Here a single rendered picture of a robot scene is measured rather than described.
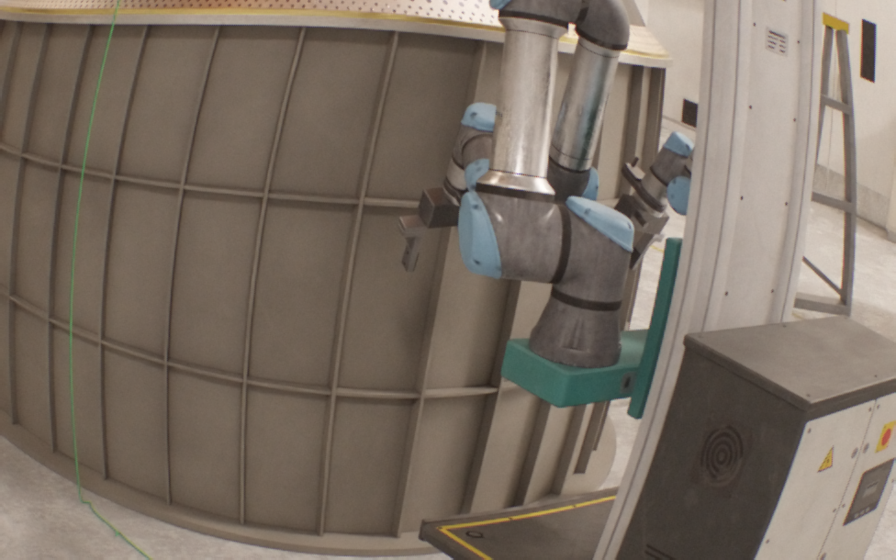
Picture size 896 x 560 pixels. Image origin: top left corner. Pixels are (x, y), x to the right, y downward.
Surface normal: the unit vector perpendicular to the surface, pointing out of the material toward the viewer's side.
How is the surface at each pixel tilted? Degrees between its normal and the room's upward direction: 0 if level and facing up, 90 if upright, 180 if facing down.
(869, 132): 90
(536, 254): 95
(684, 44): 90
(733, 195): 90
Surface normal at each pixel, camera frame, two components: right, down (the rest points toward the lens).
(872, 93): -0.75, 0.04
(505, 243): 0.19, 0.21
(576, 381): 0.55, 0.30
